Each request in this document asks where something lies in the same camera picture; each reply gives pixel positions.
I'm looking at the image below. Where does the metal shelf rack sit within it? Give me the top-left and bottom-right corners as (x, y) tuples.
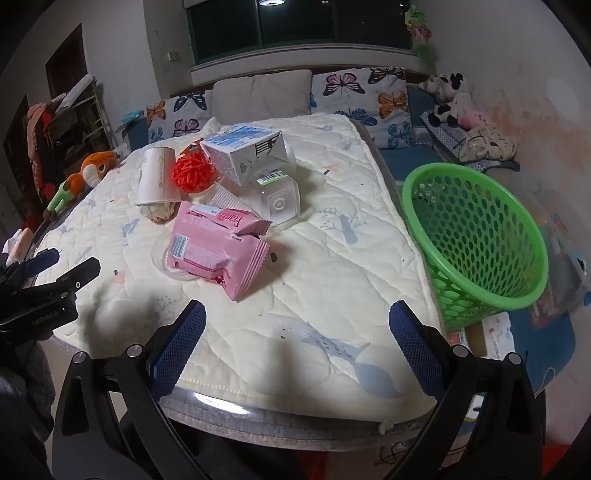
(45, 76), (114, 172)

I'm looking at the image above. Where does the beige pillow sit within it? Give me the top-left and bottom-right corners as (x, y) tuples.
(211, 69), (313, 126)

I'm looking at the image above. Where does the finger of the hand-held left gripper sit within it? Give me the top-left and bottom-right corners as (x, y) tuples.
(0, 248), (61, 280)
(0, 257), (102, 306)

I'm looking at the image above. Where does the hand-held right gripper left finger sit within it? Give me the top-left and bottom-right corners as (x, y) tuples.
(52, 299), (218, 480)

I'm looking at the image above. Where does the person's left forearm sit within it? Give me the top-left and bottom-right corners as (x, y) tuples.
(0, 344), (56, 462)

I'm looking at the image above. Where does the white blue milk carton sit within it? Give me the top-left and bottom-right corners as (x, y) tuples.
(199, 124), (297, 188)

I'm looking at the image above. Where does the large butterfly print pillow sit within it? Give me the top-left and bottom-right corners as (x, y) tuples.
(310, 67), (414, 150)

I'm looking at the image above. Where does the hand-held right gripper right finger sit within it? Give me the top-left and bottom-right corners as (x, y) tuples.
(388, 299), (548, 480)

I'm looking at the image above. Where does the pink plush toy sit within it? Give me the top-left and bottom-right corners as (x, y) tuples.
(461, 110), (491, 131)

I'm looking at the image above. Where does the clear plastic container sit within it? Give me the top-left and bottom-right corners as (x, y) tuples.
(250, 173), (304, 228)

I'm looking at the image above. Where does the dark wooden door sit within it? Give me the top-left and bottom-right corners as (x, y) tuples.
(45, 23), (89, 88)

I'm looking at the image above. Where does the cow plush toy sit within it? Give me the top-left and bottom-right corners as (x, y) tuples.
(418, 71), (472, 129)

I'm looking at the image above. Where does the red mesh ball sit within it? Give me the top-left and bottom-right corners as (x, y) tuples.
(172, 153), (218, 194)

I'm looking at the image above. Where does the small butterfly print pillow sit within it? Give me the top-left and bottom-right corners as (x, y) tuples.
(146, 90), (214, 145)

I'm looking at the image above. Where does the grey round table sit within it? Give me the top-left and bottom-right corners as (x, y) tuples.
(39, 119), (446, 444)

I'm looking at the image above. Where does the orange plush toy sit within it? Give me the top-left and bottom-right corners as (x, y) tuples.
(68, 151), (116, 193)

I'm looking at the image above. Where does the green plastic basket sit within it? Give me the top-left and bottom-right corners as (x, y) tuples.
(401, 163), (550, 331)

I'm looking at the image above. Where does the clear plastic storage box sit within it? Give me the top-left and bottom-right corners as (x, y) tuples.
(530, 194), (591, 326)

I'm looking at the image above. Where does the cream quilted mat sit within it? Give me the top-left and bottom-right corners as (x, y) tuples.
(34, 113), (440, 414)

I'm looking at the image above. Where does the dark window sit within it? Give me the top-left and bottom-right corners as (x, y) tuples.
(184, 0), (415, 69)

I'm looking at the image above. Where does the spotted cream cloth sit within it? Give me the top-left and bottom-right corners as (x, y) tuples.
(458, 124), (519, 162)

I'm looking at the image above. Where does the large pink snack packet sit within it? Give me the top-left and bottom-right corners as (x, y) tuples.
(166, 202), (271, 303)

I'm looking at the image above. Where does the beige paper cup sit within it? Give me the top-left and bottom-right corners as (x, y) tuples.
(135, 147), (179, 206)

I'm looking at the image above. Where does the colourful hanging decoration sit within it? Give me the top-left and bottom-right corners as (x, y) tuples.
(403, 4), (438, 62)

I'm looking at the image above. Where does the clear plastic lid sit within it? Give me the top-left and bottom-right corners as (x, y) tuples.
(152, 234), (197, 280)

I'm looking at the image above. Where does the small pink snack packet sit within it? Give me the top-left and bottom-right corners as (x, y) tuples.
(185, 204), (271, 239)

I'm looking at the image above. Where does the pile of red clothes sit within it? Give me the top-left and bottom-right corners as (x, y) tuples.
(24, 102), (57, 197)

